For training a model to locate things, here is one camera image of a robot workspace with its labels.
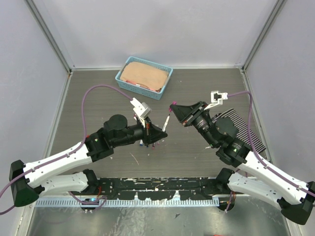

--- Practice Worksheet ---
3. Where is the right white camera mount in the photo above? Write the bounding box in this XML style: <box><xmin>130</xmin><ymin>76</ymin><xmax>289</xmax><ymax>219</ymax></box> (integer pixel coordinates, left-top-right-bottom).
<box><xmin>204</xmin><ymin>90</ymin><xmax>228</xmax><ymax>110</ymax></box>

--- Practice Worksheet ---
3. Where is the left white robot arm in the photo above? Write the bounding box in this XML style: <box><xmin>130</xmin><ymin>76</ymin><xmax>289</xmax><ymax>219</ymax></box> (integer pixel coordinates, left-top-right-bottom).
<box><xmin>9</xmin><ymin>115</ymin><xmax>167</xmax><ymax>207</ymax></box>

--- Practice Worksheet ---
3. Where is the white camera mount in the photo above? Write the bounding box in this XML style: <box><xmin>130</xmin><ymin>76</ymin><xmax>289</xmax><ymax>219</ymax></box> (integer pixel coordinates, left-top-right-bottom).
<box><xmin>204</xmin><ymin>90</ymin><xmax>228</xmax><ymax>110</ymax></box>
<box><xmin>130</xmin><ymin>98</ymin><xmax>152</xmax><ymax>127</ymax></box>

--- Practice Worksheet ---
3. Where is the blue slotted cable duct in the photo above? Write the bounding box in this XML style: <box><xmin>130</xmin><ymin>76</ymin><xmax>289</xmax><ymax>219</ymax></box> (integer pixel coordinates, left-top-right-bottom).
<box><xmin>35</xmin><ymin>197</ymin><xmax>220</xmax><ymax>208</ymax></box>

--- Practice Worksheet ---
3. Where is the black white striped cloth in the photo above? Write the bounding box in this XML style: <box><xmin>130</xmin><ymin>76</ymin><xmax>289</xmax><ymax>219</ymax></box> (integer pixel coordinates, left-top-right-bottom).
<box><xmin>212</xmin><ymin>108</ymin><xmax>266</xmax><ymax>154</ymax></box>

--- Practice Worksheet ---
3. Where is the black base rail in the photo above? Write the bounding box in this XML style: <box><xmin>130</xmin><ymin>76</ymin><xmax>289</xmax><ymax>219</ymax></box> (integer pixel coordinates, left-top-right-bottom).
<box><xmin>70</xmin><ymin>177</ymin><xmax>233</xmax><ymax>200</ymax></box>

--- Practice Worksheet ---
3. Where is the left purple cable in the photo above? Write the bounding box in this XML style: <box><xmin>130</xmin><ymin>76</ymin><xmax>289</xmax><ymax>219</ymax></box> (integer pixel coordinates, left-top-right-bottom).
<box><xmin>0</xmin><ymin>85</ymin><xmax>135</xmax><ymax>216</ymax></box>

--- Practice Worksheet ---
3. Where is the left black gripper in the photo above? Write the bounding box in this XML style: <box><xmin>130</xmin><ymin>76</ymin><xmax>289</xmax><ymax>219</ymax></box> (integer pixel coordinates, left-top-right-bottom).
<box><xmin>113</xmin><ymin>116</ymin><xmax>168</xmax><ymax>148</ymax></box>

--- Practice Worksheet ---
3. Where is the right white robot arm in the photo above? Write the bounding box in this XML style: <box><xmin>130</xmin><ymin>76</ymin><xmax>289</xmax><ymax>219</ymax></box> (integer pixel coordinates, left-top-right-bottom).
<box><xmin>170</xmin><ymin>102</ymin><xmax>315</xmax><ymax>225</ymax></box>

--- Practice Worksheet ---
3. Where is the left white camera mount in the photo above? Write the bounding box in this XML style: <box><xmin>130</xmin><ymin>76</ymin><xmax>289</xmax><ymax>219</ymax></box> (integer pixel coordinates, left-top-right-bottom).
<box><xmin>130</xmin><ymin>98</ymin><xmax>152</xmax><ymax>127</ymax></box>

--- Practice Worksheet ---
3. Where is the blue plastic basket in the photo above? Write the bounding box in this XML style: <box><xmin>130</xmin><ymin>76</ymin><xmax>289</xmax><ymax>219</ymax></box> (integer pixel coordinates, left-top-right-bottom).
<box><xmin>115</xmin><ymin>57</ymin><xmax>173</xmax><ymax>100</ymax></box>

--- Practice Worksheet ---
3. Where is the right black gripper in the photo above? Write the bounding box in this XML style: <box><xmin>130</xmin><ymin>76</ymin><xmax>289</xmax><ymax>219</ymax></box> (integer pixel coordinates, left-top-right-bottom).
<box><xmin>170</xmin><ymin>100</ymin><xmax>218</xmax><ymax>147</ymax></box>

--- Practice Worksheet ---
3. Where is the white pen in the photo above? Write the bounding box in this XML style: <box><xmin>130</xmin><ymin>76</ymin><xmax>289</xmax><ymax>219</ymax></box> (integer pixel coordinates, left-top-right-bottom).
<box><xmin>157</xmin><ymin>113</ymin><xmax>170</xmax><ymax>145</ymax></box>

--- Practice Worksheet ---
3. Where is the peach folded towel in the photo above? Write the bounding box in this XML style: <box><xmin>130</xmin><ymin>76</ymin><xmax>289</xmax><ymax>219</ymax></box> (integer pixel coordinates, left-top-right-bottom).
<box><xmin>120</xmin><ymin>61</ymin><xmax>169</xmax><ymax>92</ymax></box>

